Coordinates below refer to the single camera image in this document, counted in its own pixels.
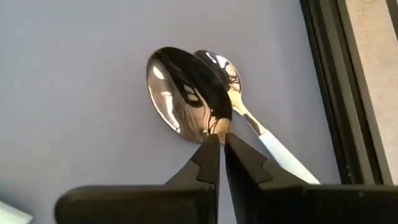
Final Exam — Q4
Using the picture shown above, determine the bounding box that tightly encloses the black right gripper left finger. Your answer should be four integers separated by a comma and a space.
54, 133, 221, 224

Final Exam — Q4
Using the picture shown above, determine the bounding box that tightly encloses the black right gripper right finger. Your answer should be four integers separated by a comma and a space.
224, 133, 398, 224

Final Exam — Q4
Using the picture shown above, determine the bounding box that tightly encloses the large shiny silver spoon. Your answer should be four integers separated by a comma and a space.
146, 46, 233, 146

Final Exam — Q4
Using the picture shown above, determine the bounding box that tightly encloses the small spoon white handle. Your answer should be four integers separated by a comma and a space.
194, 49, 321, 185

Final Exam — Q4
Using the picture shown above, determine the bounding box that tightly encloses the black table edge rail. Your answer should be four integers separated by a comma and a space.
300, 0, 394, 186

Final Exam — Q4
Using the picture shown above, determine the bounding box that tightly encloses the white-handled cutlery piece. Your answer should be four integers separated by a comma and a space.
0, 200, 34, 224

